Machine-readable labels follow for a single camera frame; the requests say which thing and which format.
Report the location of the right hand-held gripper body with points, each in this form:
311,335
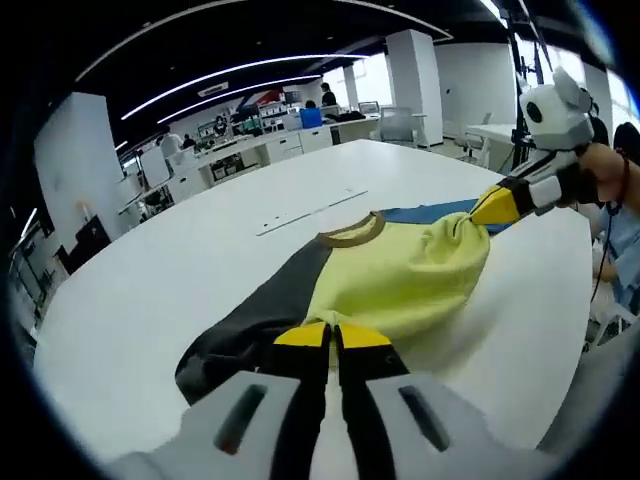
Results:
557,115

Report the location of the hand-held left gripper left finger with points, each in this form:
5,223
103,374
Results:
295,375

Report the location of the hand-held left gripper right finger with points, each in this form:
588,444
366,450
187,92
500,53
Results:
370,370

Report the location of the yellow blue grey garment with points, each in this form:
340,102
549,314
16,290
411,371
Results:
390,280

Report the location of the person's right hand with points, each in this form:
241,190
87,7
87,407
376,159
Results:
605,170

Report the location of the small white desk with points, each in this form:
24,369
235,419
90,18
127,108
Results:
492,132

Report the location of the grey mesh office chair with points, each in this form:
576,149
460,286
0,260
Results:
400,125

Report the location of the white table socket strip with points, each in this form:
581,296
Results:
310,212

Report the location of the blue storage bin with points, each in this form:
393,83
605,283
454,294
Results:
311,119

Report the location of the long white workbench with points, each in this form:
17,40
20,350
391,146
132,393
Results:
280,145

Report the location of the black cabinet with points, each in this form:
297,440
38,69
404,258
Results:
92,240

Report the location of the white box unit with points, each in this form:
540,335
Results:
155,167

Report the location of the short curved ceiling light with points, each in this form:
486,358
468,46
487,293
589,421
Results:
240,90

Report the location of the long curved ceiling light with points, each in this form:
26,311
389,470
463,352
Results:
240,70

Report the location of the ceiling air vent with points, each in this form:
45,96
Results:
212,90

